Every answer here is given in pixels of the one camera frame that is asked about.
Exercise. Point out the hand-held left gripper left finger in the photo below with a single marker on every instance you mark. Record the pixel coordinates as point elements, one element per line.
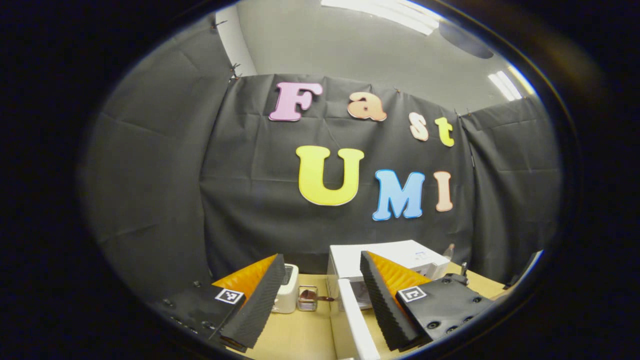
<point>257,305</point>

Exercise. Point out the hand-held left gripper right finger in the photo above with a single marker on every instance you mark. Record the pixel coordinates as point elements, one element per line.
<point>382,305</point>

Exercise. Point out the white microwave oven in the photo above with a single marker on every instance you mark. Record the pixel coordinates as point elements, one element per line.
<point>350,260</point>

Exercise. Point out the white toaster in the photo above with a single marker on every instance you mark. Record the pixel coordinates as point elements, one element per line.
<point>289,295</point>

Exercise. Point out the small glass container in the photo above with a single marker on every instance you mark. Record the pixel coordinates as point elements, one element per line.
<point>306,299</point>

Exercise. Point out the clear bottle with red label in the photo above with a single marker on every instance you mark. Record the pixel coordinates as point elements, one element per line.
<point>449,252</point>

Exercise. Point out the black backdrop cloth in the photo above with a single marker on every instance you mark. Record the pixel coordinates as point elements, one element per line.
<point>260,200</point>

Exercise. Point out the small ceiling light panel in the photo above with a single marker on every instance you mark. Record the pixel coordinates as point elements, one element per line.
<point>505,85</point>

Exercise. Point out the large ceiling light panel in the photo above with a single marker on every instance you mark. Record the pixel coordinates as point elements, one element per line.
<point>390,12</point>

